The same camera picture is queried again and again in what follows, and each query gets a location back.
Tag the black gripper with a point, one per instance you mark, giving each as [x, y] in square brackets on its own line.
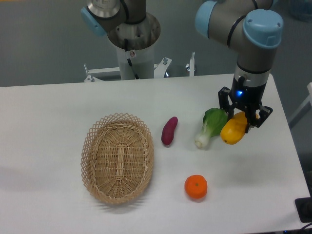
[247, 99]

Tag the yellow mango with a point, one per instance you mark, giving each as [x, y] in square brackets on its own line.
[235, 129]

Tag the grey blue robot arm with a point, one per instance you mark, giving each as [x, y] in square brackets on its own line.
[249, 27]

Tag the green bok choy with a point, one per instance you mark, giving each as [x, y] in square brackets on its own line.
[213, 122]

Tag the purple sweet potato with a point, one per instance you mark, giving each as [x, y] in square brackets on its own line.
[168, 131]

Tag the orange tangerine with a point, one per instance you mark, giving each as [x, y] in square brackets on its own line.
[196, 186]

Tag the black device at edge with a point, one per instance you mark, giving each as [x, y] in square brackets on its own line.
[304, 209]

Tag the woven wicker basket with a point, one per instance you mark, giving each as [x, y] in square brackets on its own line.
[117, 158]

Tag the white frame at right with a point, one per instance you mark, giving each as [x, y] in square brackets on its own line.
[302, 109]

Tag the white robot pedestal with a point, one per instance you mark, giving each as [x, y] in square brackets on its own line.
[133, 64]

